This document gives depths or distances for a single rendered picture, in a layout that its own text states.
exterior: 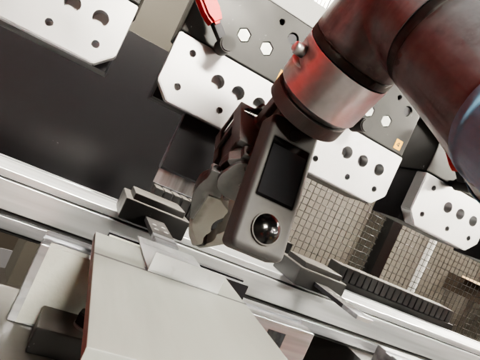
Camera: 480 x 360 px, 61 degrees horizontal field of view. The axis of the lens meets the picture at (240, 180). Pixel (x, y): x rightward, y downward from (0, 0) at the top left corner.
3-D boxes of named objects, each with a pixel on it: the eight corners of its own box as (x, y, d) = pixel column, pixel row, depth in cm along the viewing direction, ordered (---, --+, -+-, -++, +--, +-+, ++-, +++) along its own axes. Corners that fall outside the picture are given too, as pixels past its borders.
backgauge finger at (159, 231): (120, 243, 54) (136, 208, 54) (115, 204, 79) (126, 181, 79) (200, 271, 58) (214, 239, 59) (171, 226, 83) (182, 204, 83)
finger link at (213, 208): (200, 213, 49) (240, 164, 43) (195, 253, 45) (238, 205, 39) (176, 203, 48) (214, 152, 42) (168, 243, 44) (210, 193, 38)
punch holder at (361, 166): (294, 165, 53) (348, 49, 53) (269, 159, 61) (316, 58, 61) (380, 208, 58) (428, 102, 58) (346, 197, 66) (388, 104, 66)
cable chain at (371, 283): (336, 278, 107) (342, 264, 107) (324, 271, 113) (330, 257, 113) (448, 323, 122) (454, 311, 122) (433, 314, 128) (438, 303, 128)
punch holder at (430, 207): (405, 221, 59) (452, 118, 59) (369, 208, 67) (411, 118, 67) (472, 254, 65) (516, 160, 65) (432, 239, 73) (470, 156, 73)
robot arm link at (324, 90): (398, 108, 30) (310, 53, 27) (355, 149, 33) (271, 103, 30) (376, 60, 35) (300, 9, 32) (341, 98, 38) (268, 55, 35)
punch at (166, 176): (153, 182, 51) (185, 113, 51) (151, 180, 53) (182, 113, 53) (223, 212, 54) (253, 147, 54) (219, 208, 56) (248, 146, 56)
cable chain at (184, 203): (148, 203, 89) (156, 186, 89) (146, 198, 94) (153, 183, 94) (287, 258, 101) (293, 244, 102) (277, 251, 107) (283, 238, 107)
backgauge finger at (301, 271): (333, 318, 67) (346, 291, 67) (272, 265, 91) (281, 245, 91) (386, 337, 71) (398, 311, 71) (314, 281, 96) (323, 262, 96)
